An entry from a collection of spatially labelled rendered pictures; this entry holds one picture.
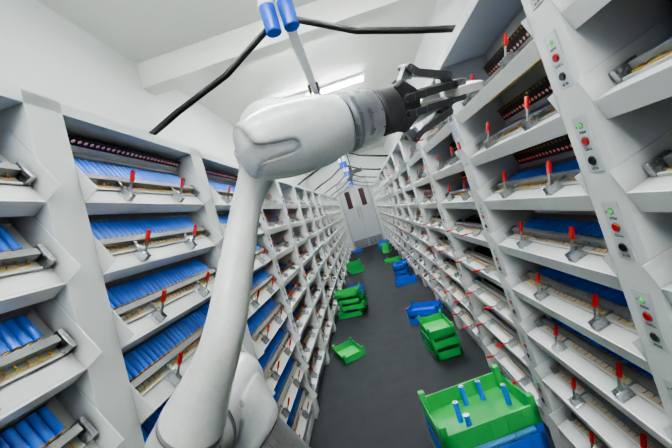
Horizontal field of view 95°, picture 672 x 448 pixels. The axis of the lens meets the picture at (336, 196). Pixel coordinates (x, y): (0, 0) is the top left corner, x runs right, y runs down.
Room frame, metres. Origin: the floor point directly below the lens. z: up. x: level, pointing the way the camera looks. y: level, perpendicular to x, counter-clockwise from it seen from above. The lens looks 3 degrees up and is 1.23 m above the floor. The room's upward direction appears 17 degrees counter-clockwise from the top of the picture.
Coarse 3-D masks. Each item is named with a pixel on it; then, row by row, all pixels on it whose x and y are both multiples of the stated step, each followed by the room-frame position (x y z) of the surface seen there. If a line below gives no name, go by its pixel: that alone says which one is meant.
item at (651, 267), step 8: (664, 256) 0.60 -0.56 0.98; (648, 264) 0.60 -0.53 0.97; (656, 264) 0.60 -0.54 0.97; (664, 264) 0.60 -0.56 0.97; (648, 272) 0.60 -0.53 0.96; (656, 272) 0.60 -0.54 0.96; (664, 272) 0.60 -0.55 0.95; (656, 280) 0.60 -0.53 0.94; (664, 280) 0.60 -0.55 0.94; (664, 288) 0.60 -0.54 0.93
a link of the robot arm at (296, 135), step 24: (312, 96) 0.41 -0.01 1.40; (336, 96) 0.42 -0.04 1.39; (264, 120) 0.37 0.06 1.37; (288, 120) 0.38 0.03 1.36; (312, 120) 0.39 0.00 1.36; (336, 120) 0.40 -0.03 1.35; (240, 144) 0.38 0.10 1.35; (264, 144) 0.37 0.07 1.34; (288, 144) 0.38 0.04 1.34; (312, 144) 0.39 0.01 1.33; (336, 144) 0.41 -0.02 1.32; (264, 168) 0.38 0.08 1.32; (288, 168) 0.40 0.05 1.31; (312, 168) 0.42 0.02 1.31
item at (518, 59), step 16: (528, 32) 0.70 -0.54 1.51; (512, 48) 1.05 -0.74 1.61; (528, 48) 0.73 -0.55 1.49; (496, 64) 1.17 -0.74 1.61; (512, 64) 0.81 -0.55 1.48; (528, 64) 0.76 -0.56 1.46; (496, 80) 0.91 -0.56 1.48; (512, 80) 0.85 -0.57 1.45; (480, 96) 1.04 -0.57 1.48; (496, 96) 1.19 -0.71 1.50; (464, 112) 1.21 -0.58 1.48
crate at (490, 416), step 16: (496, 368) 1.13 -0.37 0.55; (464, 384) 1.13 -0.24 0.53; (496, 384) 1.14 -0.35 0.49; (512, 384) 1.06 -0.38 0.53; (432, 400) 1.12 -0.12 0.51; (448, 400) 1.13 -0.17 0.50; (480, 400) 1.10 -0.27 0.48; (496, 400) 1.08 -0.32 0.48; (512, 400) 1.06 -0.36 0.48; (528, 400) 0.95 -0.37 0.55; (432, 416) 1.09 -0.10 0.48; (448, 416) 1.07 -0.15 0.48; (480, 416) 1.03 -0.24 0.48; (496, 416) 1.01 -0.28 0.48; (512, 416) 0.94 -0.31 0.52; (528, 416) 0.95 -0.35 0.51; (448, 432) 1.01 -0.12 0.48; (464, 432) 0.93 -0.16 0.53; (480, 432) 0.93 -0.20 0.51; (496, 432) 0.94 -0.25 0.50; (512, 432) 0.94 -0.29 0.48
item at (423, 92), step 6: (438, 84) 0.52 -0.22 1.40; (444, 84) 0.51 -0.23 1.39; (450, 84) 0.52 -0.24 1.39; (456, 84) 0.52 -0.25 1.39; (420, 90) 0.50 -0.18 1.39; (426, 90) 0.50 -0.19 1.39; (432, 90) 0.50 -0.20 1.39; (438, 90) 0.51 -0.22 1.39; (444, 90) 0.52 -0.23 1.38; (408, 96) 0.48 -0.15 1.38; (414, 96) 0.48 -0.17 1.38; (420, 96) 0.49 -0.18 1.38; (426, 96) 0.50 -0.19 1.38
